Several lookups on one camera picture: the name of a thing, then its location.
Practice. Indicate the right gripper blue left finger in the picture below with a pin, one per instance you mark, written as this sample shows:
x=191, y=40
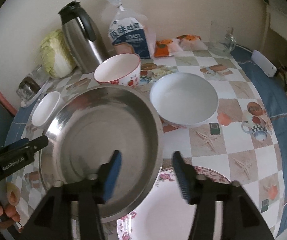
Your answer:
x=110, y=172

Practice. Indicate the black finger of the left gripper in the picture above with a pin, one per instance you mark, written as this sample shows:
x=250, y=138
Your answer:
x=38, y=143

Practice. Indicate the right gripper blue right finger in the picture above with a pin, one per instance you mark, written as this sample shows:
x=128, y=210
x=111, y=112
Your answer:
x=183, y=173

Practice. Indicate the floral round plate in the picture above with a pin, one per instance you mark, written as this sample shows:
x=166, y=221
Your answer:
x=163, y=214

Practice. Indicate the stainless steel round tray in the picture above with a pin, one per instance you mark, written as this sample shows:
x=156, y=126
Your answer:
x=86, y=131

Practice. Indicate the large white bowl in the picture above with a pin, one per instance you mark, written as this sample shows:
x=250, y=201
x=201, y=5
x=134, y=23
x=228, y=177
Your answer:
x=184, y=99

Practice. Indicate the strawberry pattern bowl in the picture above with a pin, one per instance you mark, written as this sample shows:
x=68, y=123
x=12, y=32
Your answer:
x=121, y=69

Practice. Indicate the person's left hand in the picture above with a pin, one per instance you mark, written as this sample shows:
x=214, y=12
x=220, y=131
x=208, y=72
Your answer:
x=2, y=212

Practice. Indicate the small white bowl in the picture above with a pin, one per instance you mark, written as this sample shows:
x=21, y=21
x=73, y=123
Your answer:
x=46, y=108

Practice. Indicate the napa cabbage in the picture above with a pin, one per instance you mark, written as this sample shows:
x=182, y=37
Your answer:
x=55, y=55

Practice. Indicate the orange snack packet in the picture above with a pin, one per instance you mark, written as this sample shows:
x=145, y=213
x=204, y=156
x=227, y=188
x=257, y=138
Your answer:
x=191, y=43
x=167, y=47

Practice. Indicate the stainless steel thermos jug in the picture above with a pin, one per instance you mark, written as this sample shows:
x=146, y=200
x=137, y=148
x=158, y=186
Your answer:
x=82, y=37

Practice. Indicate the clear glass pitcher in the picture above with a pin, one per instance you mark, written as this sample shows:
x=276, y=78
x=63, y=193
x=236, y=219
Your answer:
x=222, y=40

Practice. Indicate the toast bread bag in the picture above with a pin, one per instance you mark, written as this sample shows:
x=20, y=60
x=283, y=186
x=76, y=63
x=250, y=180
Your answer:
x=130, y=33

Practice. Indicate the white lattice chair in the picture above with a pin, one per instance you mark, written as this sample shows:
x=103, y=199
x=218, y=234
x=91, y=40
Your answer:
x=286, y=37

